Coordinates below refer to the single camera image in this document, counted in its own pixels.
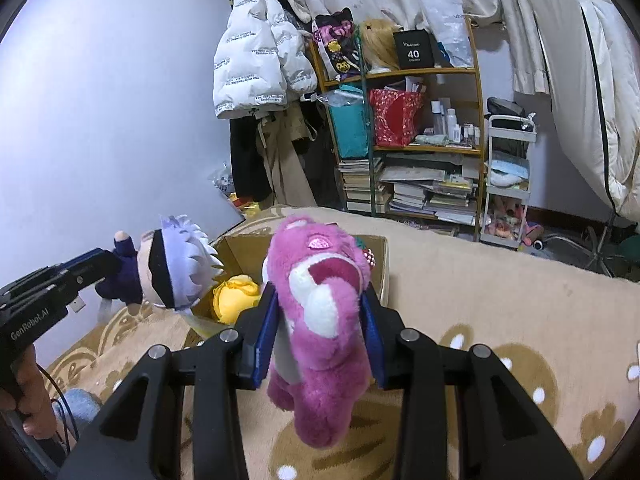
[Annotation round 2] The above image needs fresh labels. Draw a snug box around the person's left hand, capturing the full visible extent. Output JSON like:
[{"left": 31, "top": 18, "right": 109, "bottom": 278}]
[{"left": 1, "top": 346, "right": 56, "bottom": 440}]

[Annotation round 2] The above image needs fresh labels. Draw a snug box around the black box numbered 40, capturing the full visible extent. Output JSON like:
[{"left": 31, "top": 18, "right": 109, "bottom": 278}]
[{"left": 394, "top": 29, "right": 435, "bottom": 70}]

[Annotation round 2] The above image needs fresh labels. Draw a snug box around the stack of books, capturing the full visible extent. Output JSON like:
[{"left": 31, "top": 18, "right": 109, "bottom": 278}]
[{"left": 337, "top": 156, "right": 392, "bottom": 214}]

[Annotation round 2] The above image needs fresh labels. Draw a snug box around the blindfolded white-haired plush doll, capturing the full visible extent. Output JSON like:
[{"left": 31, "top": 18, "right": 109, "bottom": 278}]
[{"left": 96, "top": 214, "right": 224, "bottom": 310}]

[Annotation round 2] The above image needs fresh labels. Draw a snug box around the white garment cover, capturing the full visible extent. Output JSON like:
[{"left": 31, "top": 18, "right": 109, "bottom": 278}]
[{"left": 528, "top": 0, "right": 639, "bottom": 222}]

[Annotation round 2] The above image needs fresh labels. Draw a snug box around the printed cardboard box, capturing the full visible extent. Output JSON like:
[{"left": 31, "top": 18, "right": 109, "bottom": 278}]
[{"left": 183, "top": 228, "right": 390, "bottom": 340}]

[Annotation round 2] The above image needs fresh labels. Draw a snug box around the teal bag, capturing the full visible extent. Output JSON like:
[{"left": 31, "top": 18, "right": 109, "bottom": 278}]
[{"left": 326, "top": 86, "right": 368, "bottom": 158}]

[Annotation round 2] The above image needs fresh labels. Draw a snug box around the beige hanging coat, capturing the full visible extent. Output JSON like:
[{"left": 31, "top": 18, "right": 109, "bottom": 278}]
[{"left": 256, "top": 102, "right": 317, "bottom": 207}]

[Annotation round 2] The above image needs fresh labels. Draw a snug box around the pink strawberry bear plush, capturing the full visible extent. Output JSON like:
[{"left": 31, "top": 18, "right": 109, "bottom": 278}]
[{"left": 262, "top": 217, "right": 372, "bottom": 448}]

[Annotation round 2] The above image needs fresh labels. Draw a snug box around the beige patterned carpet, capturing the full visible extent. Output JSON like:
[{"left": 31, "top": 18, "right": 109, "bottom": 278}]
[{"left": 44, "top": 204, "right": 640, "bottom": 480}]

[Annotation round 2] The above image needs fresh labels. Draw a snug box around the yellow plush toy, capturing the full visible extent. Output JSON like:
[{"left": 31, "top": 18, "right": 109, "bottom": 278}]
[{"left": 212, "top": 274, "right": 262, "bottom": 325}]

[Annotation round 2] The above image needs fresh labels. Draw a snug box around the white rolling cart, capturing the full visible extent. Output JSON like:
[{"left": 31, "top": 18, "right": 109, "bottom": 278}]
[{"left": 480, "top": 114, "right": 537, "bottom": 249}]

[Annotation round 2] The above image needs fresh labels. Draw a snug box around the wooden bookshelf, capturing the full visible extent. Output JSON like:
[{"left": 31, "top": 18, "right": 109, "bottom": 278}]
[{"left": 311, "top": 9, "right": 485, "bottom": 235}]

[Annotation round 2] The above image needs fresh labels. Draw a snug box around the red gift bag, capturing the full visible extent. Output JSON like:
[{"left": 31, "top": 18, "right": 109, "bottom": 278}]
[{"left": 369, "top": 89, "right": 423, "bottom": 148}]

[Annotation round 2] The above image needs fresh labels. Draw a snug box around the white puffer jacket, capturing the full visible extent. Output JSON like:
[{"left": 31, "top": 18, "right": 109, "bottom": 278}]
[{"left": 213, "top": 0, "right": 318, "bottom": 120}]

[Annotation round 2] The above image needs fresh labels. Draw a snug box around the blonde wig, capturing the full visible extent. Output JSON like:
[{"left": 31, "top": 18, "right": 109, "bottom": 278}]
[{"left": 359, "top": 18, "right": 400, "bottom": 74}]

